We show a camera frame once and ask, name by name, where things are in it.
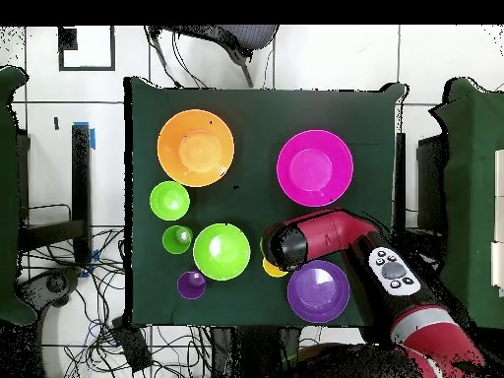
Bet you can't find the medium green bowl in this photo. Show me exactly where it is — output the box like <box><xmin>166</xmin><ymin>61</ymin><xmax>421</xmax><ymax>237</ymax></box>
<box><xmin>192</xmin><ymin>222</ymin><xmax>252</xmax><ymax>283</ymax></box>

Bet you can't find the yellow cup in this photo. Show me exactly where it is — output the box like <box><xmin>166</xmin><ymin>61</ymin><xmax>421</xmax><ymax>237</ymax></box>
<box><xmin>262</xmin><ymin>257</ymin><xmax>290</xmax><ymax>280</ymax></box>

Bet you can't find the large pink bowl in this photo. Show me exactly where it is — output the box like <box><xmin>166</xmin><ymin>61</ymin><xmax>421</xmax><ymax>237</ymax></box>
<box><xmin>276</xmin><ymin>129</ymin><xmax>355</xmax><ymax>209</ymax></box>

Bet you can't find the small green bowl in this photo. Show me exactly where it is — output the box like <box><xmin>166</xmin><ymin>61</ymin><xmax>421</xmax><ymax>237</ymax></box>
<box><xmin>149</xmin><ymin>179</ymin><xmax>192</xmax><ymax>222</ymax></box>

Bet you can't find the large orange bowl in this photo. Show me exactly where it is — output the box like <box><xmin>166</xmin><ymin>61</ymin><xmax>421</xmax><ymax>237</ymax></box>
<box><xmin>157</xmin><ymin>108</ymin><xmax>236</xmax><ymax>189</ymax></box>

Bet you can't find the green cup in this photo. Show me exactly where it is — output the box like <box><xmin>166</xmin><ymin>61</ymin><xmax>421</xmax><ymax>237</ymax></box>
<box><xmin>161</xmin><ymin>224</ymin><xmax>195</xmax><ymax>256</ymax></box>

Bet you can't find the dark green tablecloth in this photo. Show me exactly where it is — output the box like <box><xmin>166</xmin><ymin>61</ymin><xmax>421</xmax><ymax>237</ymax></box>
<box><xmin>122</xmin><ymin>75</ymin><xmax>408</xmax><ymax>329</ymax></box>

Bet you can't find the purple cup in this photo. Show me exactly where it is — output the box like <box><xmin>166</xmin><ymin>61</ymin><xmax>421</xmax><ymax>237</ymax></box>
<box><xmin>175</xmin><ymin>270</ymin><xmax>208</xmax><ymax>301</ymax></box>

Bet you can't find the purple bowl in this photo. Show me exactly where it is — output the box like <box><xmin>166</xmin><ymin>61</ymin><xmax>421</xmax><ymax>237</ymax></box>
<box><xmin>285</xmin><ymin>259</ymin><xmax>351</xmax><ymax>325</ymax></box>

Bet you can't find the grey office chair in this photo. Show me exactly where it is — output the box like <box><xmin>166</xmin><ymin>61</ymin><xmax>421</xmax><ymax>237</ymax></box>
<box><xmin>146</xmin><ymin>25</ymin><xmax>280</xmax><ymax>89</ymax></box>

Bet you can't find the blue tape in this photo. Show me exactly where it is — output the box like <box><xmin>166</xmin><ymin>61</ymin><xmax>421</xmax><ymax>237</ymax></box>
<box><xmin>73</xmin><ymin>121</ymin><xmax>96</xmax><ymax>152</ymax></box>

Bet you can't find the black metal stand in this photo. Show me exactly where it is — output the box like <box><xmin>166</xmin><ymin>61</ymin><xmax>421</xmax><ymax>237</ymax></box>
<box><xmin>17</xmin><ymin>123</ymin><xmax>94</xmax><ymax>266</ymax></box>

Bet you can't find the black power strip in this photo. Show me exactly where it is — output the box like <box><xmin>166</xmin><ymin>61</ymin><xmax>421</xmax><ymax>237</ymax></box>
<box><xmin>110</xmin><ymin>315</ymin><xmax>154</xmax><ymax>374</ymax></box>

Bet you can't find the black caster leg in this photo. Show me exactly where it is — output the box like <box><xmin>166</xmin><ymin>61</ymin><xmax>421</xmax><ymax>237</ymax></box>
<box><xmin>16</xmin><ymin>266</ymin><xmax>83</xmax><ymax>309</ymax></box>

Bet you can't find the green-clothed side table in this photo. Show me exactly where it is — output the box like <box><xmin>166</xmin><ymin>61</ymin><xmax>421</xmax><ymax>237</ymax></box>
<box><xmin>0</xmin><ymin>65</ymin><xmax>37</xmax><ymax>327</ymax></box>
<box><xmin>428</xmin><ymin>77</ymin><xmax>504</xmax><ymax>337</ymax></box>

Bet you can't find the black square frame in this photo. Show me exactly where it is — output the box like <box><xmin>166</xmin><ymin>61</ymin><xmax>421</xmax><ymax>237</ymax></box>
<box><xmin>57</xmin><ymin>26</ymin><xmax>117</xmax><ymax>73</ymax></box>

